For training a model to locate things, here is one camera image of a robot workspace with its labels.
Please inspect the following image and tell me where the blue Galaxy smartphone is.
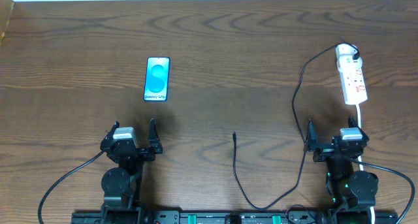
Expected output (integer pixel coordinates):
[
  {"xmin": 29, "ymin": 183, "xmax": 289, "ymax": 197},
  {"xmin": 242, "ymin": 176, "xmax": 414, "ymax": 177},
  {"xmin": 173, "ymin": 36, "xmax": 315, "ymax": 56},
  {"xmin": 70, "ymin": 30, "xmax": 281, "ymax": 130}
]
[{"xmin": 144, "ymin": 57, "xmax": 170, "ymax": 102}]

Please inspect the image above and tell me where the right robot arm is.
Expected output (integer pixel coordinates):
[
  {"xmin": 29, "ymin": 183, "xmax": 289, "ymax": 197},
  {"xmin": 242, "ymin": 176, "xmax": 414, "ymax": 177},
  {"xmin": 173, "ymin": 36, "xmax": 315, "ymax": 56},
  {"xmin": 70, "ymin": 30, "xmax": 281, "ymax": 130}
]
[{"xmin": 304, "ymin": 117, "xmax": 379, "ymax": 223}]

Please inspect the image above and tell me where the white power strip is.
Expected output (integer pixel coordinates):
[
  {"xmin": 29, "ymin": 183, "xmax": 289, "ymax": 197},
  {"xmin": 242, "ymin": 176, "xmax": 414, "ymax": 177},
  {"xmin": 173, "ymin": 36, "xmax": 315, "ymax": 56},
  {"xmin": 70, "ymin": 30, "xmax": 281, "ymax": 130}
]
[{"xmin": 336, "ymin": 44, "xmax": 368, "ymax": 105}]

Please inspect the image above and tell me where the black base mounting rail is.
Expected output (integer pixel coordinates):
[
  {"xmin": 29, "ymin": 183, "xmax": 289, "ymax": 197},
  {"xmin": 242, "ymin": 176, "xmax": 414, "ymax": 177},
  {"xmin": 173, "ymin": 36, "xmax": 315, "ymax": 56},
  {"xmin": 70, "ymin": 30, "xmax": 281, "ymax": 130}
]
[{"xmin": 71, "ymin": 209, "xmax": 399, "ymax": 224}]

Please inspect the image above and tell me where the white USB charger plug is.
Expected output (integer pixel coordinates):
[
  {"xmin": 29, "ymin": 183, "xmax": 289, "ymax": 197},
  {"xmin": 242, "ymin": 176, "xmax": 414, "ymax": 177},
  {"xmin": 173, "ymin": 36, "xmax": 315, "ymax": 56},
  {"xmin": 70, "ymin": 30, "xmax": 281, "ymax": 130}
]
[{"xmin": 336, "ymin": 55, "xmax": 362, "ymax": 72}]

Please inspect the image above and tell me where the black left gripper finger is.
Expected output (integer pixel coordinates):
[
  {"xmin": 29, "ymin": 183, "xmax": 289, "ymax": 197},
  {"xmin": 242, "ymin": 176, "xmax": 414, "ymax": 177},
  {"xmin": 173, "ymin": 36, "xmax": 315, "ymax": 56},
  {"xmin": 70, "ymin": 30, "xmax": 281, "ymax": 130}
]
[
  {"xmin": 104, "ymin": 121, "xmax": 120, "ymax": 141},
  {"xmin": 148, "ymin": 118, "xmax": 160, "ymax": 148}
]

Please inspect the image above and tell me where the black USB charging cable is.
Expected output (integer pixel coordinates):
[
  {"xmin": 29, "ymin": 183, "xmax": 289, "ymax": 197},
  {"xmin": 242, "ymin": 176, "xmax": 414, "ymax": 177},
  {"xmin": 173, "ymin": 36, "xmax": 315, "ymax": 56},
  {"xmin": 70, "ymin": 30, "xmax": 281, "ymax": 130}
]
[{"xmin": 232, "ymin": 42, "xmax": 361, "ymax": 212}]

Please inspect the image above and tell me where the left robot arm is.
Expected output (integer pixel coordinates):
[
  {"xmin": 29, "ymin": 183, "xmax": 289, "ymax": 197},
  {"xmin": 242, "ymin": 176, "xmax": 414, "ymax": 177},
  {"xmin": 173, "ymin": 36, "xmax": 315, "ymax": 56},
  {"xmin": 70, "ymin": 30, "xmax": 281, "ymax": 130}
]
[{"xmin": 100, "ymin": 118, "xmax": 163, "ymax": 223}]

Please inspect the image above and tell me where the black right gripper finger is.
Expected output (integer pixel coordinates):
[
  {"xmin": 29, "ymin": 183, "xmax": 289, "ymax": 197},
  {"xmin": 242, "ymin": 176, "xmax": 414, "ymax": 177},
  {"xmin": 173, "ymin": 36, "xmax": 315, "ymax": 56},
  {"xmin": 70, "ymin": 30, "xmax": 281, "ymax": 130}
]
[
  {"xmin": 305, "ymin": 119, "xmax": 317, "ymax": 145},
  {"xmin": 347, "ymin": 116, "xmax": 363, "ymax": 138}
]

